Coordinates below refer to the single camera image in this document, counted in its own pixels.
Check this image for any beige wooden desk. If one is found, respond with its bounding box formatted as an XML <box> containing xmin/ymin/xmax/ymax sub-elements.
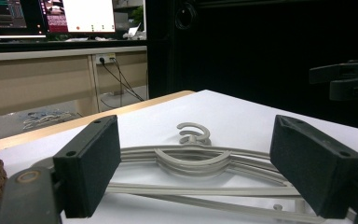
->
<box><xmin>0</xmin><ymin>46</ymin><xmax>149</xmax><ymax>119</ymax></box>

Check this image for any white wall power outlet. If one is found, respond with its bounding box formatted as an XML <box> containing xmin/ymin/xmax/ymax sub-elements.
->
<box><xmin>95</xmin><ymin>52</ymin><xmax>117</xmax><ymax>65</ymax></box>

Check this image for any dark screen computer monitor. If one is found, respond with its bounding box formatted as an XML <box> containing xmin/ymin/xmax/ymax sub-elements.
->
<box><xmin>0</xmin><ymin>0</ymin><xmax>47</xmax><ymax>40</ymax></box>

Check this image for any white tangled floor clutter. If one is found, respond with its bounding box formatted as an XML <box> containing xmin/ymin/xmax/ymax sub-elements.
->
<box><xmin>22</xmin><ymin>109</ymin><xmax>73</xmax><ymax>131</ymax></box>

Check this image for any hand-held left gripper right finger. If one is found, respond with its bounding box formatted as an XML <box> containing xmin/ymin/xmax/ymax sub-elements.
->
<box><xmin>268</xmin><ymin>114</ymin><xmax>358</xmax><ymax>219</ymax></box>

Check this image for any white foam board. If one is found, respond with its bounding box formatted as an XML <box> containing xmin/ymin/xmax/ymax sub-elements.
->
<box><xmin>0</xmin><ymin>89</ymin><xmax>358</xmax><ymax>224</ymax></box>

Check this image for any grey plastic clothes hanger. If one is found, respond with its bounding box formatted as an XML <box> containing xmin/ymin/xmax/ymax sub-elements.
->
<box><xmin>105</xmin><ymin>146</ymin><xmax>357</xmax><ymax>224</ymax></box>
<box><xmin>32</xmin><ymin>122</ymin><xmax>302</xmax><ymax>198</ymax></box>
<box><xmin>105</xmin><ymin>133</ymin><xmax>306</xmax><ymax>200</ymax></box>

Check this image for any black round lens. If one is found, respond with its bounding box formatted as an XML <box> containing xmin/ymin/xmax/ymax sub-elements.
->
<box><xmin>174</xmin><ymin>1</ymin><xmax>199</xmax><ymax>31</ymax></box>

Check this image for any white screen computer monitor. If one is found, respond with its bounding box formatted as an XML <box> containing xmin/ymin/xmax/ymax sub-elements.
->
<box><xmin>39</xmin><ymin>0</ymin><xmax>117</xmax><ymax>35</ymax></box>

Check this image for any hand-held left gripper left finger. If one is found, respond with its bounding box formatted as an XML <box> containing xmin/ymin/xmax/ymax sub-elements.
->
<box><xmin>52</xmin><ymin>114</ymin><xmax>122</xmax><ymax>219</ymax></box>

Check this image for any bundle of black cables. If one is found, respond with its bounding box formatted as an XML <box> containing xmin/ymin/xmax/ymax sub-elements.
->
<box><xmin>100</xmin><ymin>57</ymin><xmax>145</xmax><ymax>109</ymax></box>

